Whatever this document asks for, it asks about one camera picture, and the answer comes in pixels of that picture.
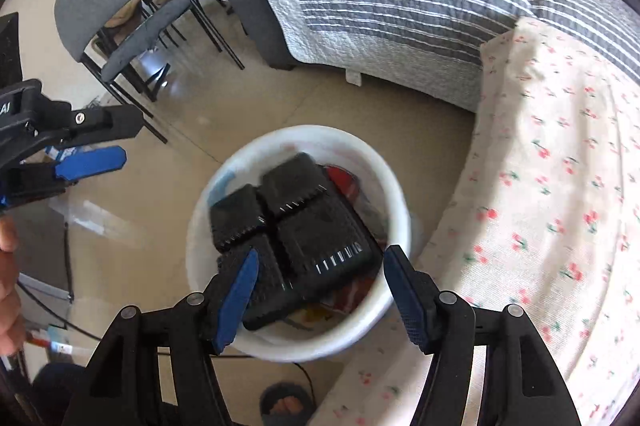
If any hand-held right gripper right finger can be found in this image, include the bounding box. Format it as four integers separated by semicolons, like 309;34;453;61
382;245;583;426

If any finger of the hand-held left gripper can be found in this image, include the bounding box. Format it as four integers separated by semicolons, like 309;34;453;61
20;103;145;164
10;146;127;207

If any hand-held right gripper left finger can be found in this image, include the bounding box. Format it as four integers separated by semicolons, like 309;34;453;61
60;248;260;426

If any black plastic compartment tray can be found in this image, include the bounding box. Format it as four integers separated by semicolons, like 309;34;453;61
209;152;387;332

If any white round bin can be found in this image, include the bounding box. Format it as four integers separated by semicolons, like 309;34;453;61
186;124;413;363

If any person's left hand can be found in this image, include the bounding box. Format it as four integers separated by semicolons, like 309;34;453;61
0;216;26;357

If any grey slipper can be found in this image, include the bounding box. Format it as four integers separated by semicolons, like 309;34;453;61
260;383;313;426

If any cherry print tablecloth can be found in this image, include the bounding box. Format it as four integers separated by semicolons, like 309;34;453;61
310;16;640;426

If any person's dark trouser leg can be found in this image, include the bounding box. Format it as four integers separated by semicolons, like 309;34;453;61
30;363;101;426

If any grey striped quilted blanket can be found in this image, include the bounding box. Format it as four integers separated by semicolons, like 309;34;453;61
192;0;640;114

